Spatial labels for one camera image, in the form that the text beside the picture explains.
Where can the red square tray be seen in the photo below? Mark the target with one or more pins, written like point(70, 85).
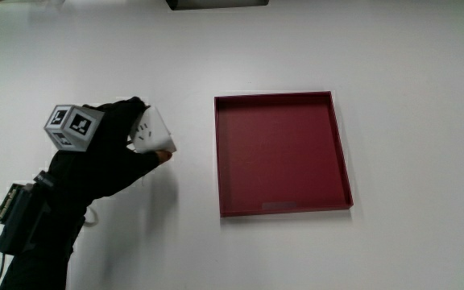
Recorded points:
point(280, 157)

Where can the dark grey box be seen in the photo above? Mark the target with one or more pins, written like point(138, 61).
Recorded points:
point(217, 4)

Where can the black wrist electronics module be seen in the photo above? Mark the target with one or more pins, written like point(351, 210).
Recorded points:
point(20, 221)

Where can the person's left forearm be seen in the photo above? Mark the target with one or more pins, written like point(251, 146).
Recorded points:
point(56, 225)

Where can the person's left hand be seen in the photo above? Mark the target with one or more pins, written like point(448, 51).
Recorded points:
point(107, 161)

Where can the white socket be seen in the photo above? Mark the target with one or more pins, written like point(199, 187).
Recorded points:
point(153, 133)

